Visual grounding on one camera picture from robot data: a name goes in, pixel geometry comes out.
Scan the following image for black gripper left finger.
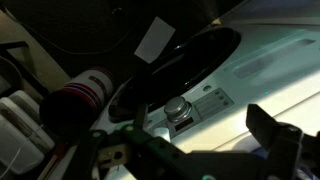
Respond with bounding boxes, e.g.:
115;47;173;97
120;123;208;180

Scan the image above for red wooden sticks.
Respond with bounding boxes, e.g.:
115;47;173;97
36;143;69;180

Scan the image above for white paper label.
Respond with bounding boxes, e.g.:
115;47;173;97
133;15;177;65

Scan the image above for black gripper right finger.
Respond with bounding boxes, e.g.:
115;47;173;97
245;103;320;180

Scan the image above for white washing machine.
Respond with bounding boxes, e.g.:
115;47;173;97
89;0;320;180

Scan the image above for black glossy washer lid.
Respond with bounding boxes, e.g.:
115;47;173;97
109;26;243;123

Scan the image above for white plastic blocks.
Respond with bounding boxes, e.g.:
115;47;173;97
0;89;56;176

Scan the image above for can with red blue stripes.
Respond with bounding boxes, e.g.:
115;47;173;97
38;66;115;136

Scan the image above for round washer control knob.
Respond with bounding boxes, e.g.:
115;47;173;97
163;96;193;123

